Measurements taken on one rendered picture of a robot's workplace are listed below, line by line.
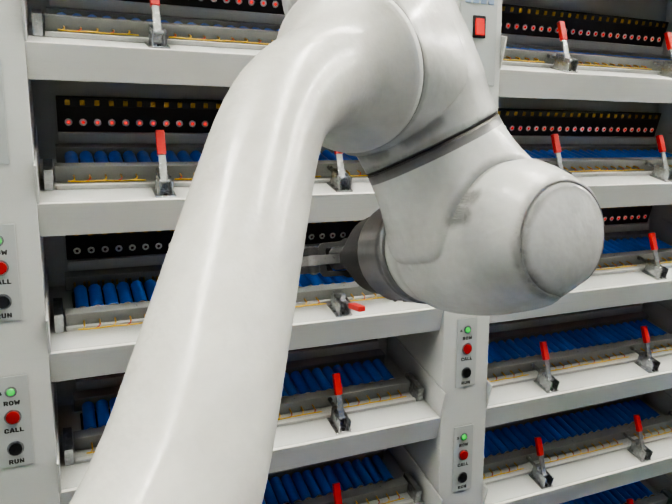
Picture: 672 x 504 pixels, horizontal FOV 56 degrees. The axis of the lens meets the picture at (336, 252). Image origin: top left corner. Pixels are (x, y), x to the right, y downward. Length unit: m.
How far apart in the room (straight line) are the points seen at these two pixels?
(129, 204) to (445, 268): 0.55
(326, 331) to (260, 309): 0.76
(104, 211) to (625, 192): 0.93
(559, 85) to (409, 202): 0.80
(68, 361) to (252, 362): 0.71
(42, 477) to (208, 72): 0.59
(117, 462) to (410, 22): 0.28
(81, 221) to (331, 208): 0.35
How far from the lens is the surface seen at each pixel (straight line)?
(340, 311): 1.00
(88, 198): 0.90
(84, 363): 0.93
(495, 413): 1.23
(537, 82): 1.17
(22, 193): 0.88
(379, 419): 1.12
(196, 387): 0.22
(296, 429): 1.07
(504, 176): 0.41
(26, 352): 0.92
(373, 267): 0.53
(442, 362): 1.12
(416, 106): 0.39
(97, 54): 0.89
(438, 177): 0.42
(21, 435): 0.95
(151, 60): 0.90
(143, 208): 0.89
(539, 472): 1.37
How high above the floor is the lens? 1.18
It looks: 9 degrees down
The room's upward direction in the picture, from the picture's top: straight up
